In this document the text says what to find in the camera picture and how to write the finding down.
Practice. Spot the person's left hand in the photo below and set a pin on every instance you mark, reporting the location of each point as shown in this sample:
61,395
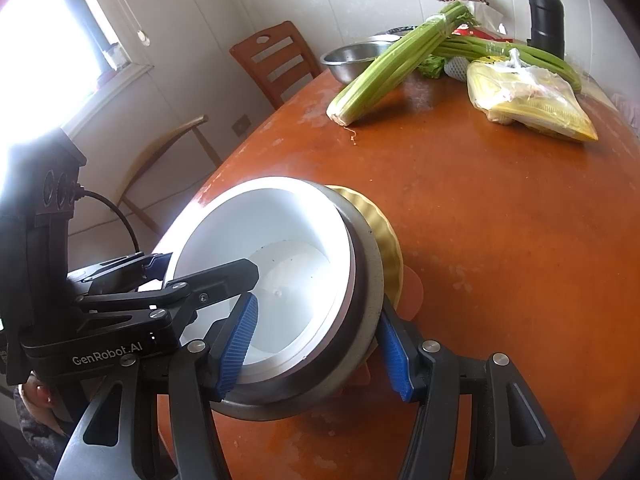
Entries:
37,395

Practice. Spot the brown wooden slat chair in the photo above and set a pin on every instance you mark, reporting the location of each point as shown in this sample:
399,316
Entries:
275,60

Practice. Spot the bag of corn cobs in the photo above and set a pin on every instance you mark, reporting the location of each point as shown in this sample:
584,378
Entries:
530,105

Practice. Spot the small patterned dish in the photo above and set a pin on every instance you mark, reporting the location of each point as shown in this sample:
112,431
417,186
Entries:
395,31

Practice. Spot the low wall outlet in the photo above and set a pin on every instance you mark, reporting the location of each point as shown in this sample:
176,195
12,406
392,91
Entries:
242,125

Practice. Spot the shallow steel bowl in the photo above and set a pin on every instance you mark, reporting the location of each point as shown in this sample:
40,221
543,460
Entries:
354,260

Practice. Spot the person's left forearm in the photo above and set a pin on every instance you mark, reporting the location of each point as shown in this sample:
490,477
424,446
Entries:
45,440

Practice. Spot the curved-back wooden chair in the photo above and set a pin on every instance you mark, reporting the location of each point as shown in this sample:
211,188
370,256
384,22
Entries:
165,160

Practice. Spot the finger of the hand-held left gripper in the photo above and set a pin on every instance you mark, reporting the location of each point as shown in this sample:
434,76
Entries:
215,277
125,270

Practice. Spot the thin green stalk bunch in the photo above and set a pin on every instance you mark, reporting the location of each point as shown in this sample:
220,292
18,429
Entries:
500,50

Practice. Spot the fruit in foam net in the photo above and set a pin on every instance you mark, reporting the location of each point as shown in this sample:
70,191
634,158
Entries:
457,69

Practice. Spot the metal pan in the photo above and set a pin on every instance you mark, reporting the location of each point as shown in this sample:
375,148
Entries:
367,280

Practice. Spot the yellow shell-shaped plate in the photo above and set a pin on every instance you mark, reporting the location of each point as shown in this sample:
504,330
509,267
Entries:
387,255

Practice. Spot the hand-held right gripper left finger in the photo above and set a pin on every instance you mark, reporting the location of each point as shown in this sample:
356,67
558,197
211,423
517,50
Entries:
240,350

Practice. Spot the purple cloth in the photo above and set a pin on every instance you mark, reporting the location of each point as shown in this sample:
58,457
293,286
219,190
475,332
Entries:
627,110

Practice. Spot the black thermos bottle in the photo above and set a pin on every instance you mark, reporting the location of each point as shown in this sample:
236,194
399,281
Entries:
546,20

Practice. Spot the red packet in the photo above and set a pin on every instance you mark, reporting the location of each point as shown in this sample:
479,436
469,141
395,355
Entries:
495,37

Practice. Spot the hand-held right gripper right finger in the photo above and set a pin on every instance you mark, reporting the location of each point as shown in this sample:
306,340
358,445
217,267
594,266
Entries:
395,360

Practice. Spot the steel basin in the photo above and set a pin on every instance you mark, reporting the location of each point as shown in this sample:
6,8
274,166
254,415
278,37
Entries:
350,60

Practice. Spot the window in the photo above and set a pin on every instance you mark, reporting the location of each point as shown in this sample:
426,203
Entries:
45,50

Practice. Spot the celery bunch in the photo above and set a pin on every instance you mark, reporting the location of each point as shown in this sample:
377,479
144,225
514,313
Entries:
385,67

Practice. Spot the green leafy vegetable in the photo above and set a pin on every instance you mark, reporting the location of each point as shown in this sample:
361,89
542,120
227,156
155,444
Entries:
431,66

